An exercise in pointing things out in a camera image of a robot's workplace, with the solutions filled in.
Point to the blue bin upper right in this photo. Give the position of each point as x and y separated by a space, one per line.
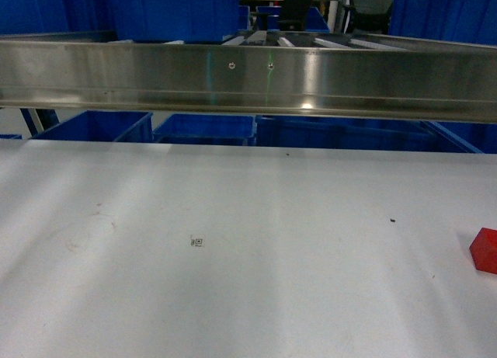
465 21

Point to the blue bin lower middle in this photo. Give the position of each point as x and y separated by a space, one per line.
206 130

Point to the stainless steel shelf rail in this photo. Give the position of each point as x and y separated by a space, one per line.
408 80

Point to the blue bin upper left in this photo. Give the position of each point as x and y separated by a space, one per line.
138 20

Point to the black office chair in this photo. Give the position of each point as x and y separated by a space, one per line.
367 15

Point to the small qr code sticker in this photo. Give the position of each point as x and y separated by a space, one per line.
197 241

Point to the blue bin lower right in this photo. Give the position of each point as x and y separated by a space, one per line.
358 134

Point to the blue bin lower left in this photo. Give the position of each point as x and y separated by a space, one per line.
103 126

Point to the blue bin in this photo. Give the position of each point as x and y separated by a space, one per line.
206 130
465 21
103 126
138 20
358 134

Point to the red magnetic block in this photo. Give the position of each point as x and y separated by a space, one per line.
483 250

